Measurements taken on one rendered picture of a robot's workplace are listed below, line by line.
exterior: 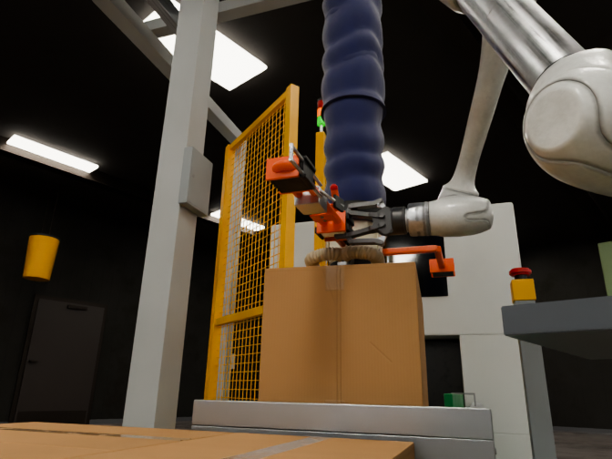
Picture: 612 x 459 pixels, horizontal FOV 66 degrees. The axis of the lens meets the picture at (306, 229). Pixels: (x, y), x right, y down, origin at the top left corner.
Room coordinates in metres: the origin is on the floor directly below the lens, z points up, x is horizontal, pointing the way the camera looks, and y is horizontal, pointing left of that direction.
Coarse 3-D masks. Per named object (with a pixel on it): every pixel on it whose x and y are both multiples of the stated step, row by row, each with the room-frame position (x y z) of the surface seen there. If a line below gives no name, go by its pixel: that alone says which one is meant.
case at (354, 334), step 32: (288, 288) 1.23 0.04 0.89; (320, 288) 1.20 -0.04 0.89; (352, 288) 1.18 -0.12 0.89; (384, 288) 1.16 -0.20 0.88; (416, 288) 1.14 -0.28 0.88; (288, 320) 1.22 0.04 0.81; (320, 320) 1.20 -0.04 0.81; (352, 320) 1.18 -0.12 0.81; (384, 320) 1.16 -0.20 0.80; (416, 320) 1.14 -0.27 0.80; (288, 352) 1.22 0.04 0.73; (320, 352) 1.20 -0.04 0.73; (352, 352) 1.18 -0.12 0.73; (384, 352) 1.16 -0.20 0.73; (416, 352) 1.14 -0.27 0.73; (288, 384) 1.22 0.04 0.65; (320, 384) 1.20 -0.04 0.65; (352, 384) 1.18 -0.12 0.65; (384, 384) 1.16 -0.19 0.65; (416, 384) 1.14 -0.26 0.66
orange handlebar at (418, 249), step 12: (276, 168) 0.88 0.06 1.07; (288, 168) 0.87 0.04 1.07; (300, 192) 1.01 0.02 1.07; (312, 192) 0.99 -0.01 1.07; (312, 216) 1.13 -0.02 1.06; (324, 216) 1.13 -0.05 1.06; (336, 216) 1.16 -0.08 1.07; (384, 252) 1.49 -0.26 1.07; (396, 252) 1.48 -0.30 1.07; (408, 252) 1.47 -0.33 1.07; (420, 252) 1.46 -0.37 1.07; (432, 252) 1.45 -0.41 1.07
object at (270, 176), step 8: (272, 160) 0.89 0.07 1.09; (296, 160) 0.87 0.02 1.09; (272, 176) 0.89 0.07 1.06; (280, 176) 0.89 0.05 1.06; (288, 176) 0.88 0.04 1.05; (296, 176) 0.88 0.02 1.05; (272, 184) 0.92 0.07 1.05; (280, 184) 0.92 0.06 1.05; (288, 184) 0.92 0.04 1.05; (296, 184) 0.92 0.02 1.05; (304, 184) 0.92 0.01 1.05; (280, 192) 0.96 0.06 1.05; (288, 192) 0.96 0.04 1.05; (296, 192) 0.96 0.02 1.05
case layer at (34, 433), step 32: (0, 448) 0.78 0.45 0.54; (32, 448) 0.79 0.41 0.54; (64, 448) 0.80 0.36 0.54; (96, 448) 0.81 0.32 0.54; (128, 448) 0.82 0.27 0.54; (160, 448) 0.82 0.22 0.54; (192, 448) 0.83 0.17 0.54; (224, 448) 0.84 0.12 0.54; (256, 448) 0.85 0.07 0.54; (288, 448) 0.86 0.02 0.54; (320, 448) 0.87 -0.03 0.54; (352, 448) 0.89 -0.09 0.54; (384, 448) 0.90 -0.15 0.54
